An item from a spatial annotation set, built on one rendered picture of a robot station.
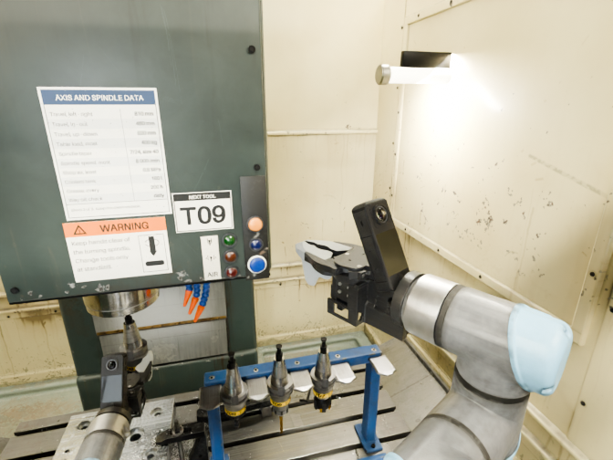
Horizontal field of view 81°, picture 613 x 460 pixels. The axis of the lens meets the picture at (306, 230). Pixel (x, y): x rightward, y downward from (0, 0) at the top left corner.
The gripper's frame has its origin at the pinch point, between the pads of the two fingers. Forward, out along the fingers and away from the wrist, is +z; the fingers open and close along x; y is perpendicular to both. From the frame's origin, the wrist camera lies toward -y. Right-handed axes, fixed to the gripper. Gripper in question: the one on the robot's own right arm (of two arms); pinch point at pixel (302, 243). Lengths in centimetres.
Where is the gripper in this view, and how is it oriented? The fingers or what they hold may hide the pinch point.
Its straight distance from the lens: 57.1
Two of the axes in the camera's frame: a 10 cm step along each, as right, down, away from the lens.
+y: 0.0, 9.4, 3.3
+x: 7.1, -2.3, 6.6
